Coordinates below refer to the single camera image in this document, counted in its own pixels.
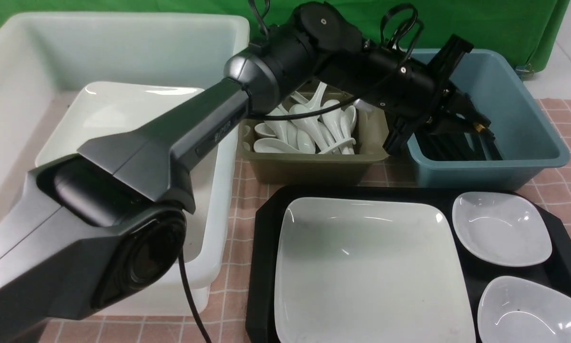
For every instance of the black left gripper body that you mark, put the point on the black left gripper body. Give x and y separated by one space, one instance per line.
420 96

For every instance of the white small bowl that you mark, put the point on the white small bowl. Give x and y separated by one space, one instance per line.
515 310
502 229

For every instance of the large white square plate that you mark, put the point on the large white square plate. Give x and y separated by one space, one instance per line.
359 271

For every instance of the white ceramic soup spoon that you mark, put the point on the white ceramic soup spoon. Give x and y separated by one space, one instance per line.
274 145

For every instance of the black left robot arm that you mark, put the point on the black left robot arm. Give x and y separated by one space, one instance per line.
95 227

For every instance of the white square plate in bin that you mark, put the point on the white square plate in bin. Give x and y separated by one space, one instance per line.
103 108

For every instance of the black chopsticks bundle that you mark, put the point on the black chopsticks bundle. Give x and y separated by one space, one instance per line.
458 147

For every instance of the olive green plastic bin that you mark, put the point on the olive green plastic bin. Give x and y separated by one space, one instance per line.
369 133

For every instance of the blue plastic bin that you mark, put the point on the blue plastic bin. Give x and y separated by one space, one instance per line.
525 137

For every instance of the white spoons pile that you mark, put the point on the white spoons pile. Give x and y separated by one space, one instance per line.
330 133

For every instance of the green cloth backdrop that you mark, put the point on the green cloth backdrop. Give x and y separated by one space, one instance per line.
522 31

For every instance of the pink checkered tablecloth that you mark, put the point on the pink checkered tablecloth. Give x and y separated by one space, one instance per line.
224 315

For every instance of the large white plastic bin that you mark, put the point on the large white plastic bin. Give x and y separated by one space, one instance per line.
46 59

